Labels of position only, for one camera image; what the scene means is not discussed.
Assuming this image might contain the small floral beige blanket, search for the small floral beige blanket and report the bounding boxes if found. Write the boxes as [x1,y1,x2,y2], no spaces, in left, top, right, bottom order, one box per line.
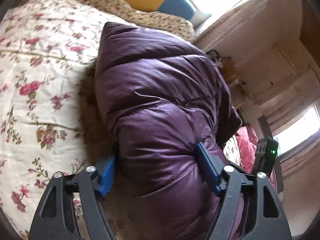
[77,0,194,42]

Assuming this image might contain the floral rose quilt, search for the floral rose quilt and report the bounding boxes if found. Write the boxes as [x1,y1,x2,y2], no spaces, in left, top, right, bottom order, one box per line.
[1,0,123,239]

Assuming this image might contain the pink ruffled bedding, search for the pink ruffled bedding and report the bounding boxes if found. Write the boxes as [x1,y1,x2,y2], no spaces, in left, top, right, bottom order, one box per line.
[235,126,277,193]

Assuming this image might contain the dark cluttered side table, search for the dark cluttered side table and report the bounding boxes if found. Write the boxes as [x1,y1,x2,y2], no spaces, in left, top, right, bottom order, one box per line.
[206,49,247,108]

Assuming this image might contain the pink sheer curtain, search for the pink sheer curtain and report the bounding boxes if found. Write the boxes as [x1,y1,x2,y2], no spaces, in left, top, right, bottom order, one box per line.
[194,0,302,51]

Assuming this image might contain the purple down jacket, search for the purple down jacket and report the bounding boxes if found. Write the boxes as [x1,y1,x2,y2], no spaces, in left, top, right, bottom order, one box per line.
[95,22,241,239]

